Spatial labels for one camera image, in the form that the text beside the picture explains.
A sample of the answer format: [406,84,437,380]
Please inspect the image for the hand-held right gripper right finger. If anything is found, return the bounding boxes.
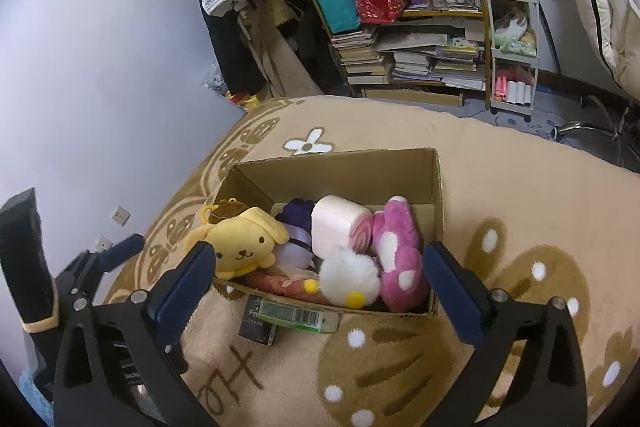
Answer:
[422,241,588,427]

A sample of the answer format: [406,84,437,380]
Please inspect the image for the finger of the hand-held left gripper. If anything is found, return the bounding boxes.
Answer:
[97,233,146,268]
[54,251,108,308]

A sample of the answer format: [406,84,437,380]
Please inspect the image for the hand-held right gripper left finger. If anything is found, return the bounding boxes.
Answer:
[52,241,218,427]

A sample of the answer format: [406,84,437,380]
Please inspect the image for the pink plush with white spots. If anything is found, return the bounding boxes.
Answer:
[372,195,430,313]

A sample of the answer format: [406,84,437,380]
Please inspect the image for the black packet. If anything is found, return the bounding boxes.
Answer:
[238,294,278,347]

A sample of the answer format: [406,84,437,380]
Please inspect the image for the yellow dog plush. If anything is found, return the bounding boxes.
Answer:
[186,199,291,280]

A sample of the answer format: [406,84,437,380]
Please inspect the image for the pink cloth packet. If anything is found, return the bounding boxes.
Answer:
[247,269,333,306]

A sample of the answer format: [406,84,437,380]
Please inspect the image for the white duck plush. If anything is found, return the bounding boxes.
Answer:
[305,244,381,309]

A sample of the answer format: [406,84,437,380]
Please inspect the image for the green tissue pack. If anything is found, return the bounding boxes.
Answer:
[257,298,341,334]

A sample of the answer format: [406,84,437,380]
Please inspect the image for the purple-haired plush doll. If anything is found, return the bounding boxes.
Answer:
[274,198,321,270]

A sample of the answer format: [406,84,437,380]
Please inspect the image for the pink swirl roll plush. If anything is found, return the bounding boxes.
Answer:
[311,195,375,258]

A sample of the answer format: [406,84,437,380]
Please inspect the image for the cardboard box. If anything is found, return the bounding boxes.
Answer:
[212,148,446,319]

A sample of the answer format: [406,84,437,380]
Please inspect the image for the wooden shelf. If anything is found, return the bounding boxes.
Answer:
[292,0,493,108]

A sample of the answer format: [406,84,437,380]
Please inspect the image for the white paper rolls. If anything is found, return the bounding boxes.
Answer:
[505,79,532,108]

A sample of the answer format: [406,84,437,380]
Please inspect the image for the black coat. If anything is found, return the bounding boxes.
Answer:
[200,0,268,95]

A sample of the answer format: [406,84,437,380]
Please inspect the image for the white trolley cart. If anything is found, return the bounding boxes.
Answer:
[484,0,542,115]

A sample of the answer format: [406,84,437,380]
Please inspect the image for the beige coat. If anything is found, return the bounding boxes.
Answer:
[237,2,321,100]

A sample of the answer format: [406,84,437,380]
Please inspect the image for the stack of books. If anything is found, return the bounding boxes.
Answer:
[330,24,488,92]

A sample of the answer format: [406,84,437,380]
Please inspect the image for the green packets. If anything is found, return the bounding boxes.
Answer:
[495,34,537,55]

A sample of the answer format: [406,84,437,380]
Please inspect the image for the white and brown bundle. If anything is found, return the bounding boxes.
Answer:
[494,7,530,38]

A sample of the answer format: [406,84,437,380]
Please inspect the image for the dark hanging garment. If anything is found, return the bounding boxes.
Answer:
[280,0,351,95]

